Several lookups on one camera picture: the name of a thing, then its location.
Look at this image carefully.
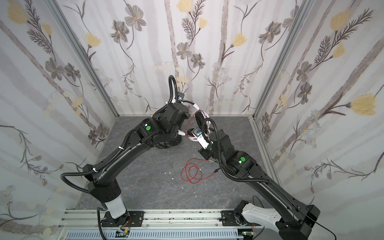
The white over-ear headphones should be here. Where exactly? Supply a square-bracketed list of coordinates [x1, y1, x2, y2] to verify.
[177, 100, 211, 142]

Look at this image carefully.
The red headphone cable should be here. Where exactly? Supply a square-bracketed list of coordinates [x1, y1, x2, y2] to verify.
[179, 109, 223, 184]

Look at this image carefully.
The black over-ear headphones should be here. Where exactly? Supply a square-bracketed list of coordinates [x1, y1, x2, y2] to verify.
[155, 135, 182, 149]

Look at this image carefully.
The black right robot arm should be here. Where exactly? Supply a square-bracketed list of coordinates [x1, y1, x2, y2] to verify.
[193, 129, 320, 240]

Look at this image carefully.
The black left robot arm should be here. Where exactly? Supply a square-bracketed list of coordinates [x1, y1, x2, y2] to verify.
[83, 103, 190, 225]

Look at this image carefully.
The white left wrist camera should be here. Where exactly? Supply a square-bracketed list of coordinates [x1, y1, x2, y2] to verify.
[176, 92, 185, 103]

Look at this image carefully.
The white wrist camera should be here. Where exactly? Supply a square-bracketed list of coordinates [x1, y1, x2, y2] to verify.
[192, 127, 210, 150]
[176, 92, 185, 103]

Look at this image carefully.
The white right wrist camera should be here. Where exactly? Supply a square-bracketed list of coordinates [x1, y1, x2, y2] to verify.
[192, 127, 210, 150]

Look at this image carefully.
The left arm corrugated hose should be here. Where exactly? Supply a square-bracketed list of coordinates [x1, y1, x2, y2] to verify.
[59, 74, 179, 194]

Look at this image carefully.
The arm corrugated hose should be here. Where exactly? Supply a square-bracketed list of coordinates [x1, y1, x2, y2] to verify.
[59, 74, 179, 194]
[201, 117, 271, 184]

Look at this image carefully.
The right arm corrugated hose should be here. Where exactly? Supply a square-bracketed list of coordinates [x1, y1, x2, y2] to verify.
[201, 117, 271, 184]

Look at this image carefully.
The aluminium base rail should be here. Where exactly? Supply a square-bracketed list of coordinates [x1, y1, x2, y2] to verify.
[53, 209, 267, 240]

